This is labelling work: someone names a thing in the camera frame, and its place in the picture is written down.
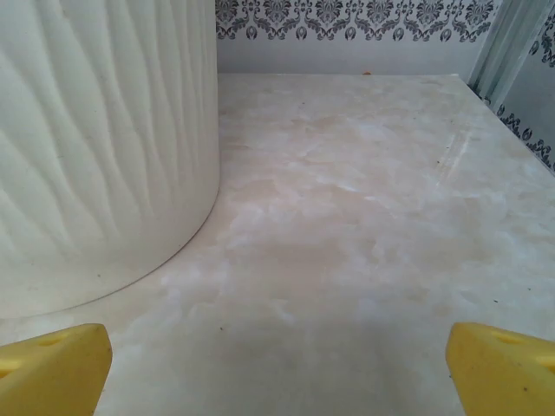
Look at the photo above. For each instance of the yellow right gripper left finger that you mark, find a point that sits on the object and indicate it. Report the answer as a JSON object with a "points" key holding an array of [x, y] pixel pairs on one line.
{"points": [[52, 377]]}

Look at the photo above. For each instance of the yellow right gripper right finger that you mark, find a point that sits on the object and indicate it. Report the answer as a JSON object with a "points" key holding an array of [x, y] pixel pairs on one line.
{"points": [[507, 377]]}

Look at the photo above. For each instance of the white ribbed waste bin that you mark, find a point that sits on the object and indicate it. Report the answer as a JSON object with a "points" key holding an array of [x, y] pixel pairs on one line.
{"points": [[99, 151]]}

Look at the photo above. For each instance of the aluminium frame post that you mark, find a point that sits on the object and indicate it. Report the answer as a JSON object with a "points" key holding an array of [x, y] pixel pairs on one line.
{"points": [[498, 47]]}

